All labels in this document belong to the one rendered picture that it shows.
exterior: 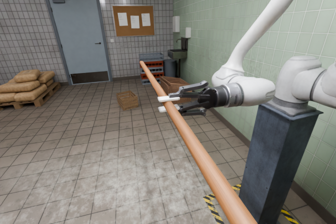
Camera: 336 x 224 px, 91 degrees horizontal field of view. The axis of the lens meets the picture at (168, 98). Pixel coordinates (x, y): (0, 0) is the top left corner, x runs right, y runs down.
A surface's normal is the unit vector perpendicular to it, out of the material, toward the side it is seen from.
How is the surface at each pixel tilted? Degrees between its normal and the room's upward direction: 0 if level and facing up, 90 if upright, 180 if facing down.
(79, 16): 90
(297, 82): 87
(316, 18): 90
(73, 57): 90
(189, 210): 0
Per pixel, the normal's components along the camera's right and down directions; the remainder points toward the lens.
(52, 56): 0.24, 0.39
